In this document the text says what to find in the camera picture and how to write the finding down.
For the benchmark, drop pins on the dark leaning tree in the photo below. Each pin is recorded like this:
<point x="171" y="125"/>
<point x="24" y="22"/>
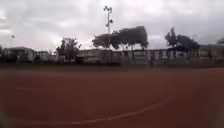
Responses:
<point x="181" y="42"/>

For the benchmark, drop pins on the pale flat-roofed building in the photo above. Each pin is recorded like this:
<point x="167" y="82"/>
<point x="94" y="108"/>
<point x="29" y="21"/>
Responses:
<point x="213" y="51"/>

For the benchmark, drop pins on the grey gabled building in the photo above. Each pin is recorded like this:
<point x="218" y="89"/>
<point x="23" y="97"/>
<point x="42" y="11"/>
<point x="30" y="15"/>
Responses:
<point x="18" y="54"/>

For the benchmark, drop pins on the small dark tree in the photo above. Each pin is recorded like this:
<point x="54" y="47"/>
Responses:
<point x="68" y="48"/>

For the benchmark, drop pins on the dark boundary fence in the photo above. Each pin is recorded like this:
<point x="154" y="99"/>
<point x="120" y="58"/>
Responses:
<point x="66" y="65"/>

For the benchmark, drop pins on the long low pale building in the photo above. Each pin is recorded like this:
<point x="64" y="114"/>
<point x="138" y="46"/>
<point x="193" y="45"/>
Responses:
<point x="143" y="56"/>

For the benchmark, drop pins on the wide flat-topped tree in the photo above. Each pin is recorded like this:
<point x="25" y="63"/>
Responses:
<point x="126" y="37"/>

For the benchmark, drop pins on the tall floodlight pole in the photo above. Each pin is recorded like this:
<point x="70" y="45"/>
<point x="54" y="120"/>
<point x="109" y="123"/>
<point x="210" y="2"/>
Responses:
<point x="108" y="30"/>

